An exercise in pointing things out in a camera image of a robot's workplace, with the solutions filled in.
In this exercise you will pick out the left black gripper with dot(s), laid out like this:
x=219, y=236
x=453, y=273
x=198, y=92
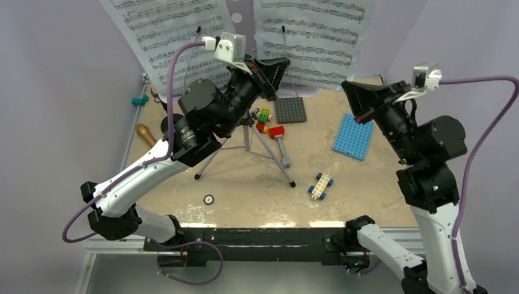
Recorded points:
x=270, y=73

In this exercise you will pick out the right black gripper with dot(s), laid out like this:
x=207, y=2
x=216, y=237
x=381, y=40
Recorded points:
x=366, y=98

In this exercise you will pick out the sheet music page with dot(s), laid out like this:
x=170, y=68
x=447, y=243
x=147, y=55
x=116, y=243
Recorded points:
x=156, y=29
x=323, y=40

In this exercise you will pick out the gold microphone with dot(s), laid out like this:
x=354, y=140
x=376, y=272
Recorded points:
x=145, y=134

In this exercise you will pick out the black microphone stand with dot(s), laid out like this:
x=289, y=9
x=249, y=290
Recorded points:
x=164, y=117

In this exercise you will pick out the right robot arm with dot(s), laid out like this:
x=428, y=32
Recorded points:
x=428, y=186

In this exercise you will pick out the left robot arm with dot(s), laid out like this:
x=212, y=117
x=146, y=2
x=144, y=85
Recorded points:
x=115, y=213

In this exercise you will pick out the light blue lego baseplate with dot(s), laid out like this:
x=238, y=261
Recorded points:
x=353, y=139

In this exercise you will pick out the green yellow lego brick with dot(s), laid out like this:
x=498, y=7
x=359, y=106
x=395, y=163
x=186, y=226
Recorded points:
x=264, y=115

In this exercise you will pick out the dark grey lego baseplate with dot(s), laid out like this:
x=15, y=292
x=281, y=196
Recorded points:
x=290, y=110

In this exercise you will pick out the red yellow lego piece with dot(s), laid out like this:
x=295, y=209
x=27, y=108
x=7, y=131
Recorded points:
x=262, y=127

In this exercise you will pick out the red and grey lego hammer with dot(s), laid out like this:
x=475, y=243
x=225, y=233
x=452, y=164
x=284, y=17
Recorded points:
x=277, y=134

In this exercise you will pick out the white blue lego car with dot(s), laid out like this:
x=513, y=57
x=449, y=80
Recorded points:
x=317, y=191

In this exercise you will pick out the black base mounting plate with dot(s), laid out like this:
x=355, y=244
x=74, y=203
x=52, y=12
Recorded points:
x=327, y=246

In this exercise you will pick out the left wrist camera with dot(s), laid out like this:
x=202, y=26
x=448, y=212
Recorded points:
x=229, y=49

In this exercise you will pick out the teal clamp on rail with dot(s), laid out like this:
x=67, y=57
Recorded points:
x=137, y=101

